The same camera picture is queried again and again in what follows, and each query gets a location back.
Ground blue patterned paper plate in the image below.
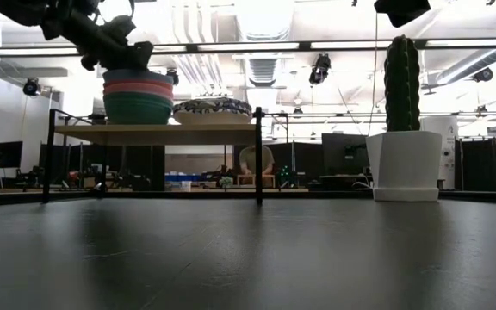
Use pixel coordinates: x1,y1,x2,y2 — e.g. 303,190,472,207
173,110,252,127
172,97,253,115

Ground ceiling air vent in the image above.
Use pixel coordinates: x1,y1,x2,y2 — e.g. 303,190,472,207
247,58,277,87

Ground person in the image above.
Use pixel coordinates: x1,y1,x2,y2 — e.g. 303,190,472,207
238,145,276,187

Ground red bowl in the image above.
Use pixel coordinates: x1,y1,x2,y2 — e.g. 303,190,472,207
103,88,174,99

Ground black metal table frame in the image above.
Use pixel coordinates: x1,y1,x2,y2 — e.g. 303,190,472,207
0,37,496,207

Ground wooden shelf with black frame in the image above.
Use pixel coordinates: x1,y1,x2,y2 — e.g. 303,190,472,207
42,106,265,206

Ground green bowl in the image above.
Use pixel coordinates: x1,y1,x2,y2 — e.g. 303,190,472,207
102,93,174,126

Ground white hexagonal plant pot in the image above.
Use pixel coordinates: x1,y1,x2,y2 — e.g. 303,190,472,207
365,130,443,202

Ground blue storage bins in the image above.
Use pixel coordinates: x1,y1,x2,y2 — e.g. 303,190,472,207
164,173,202,183

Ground black monitor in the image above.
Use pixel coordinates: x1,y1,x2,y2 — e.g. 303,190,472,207
0,140,24,170
320,133,371,176

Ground pink bowl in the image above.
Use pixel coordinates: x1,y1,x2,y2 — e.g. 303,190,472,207
102,80,175,92

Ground black partition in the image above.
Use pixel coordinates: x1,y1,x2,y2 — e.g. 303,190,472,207
453,137,496,193

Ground small wooden bench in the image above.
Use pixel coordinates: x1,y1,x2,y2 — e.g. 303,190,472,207
235,173,277,189

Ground white cylindrical machine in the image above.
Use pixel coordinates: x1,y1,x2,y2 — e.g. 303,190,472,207
419,115,460,190

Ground black table mat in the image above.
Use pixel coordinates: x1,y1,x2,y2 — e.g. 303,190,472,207
0,196,496,310

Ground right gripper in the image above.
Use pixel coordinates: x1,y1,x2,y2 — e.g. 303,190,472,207
374,0,432,28

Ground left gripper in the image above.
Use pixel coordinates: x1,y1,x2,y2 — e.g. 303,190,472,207
79,40,154,73

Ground green cactus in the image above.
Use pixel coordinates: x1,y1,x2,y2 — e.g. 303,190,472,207
383,34,421,133

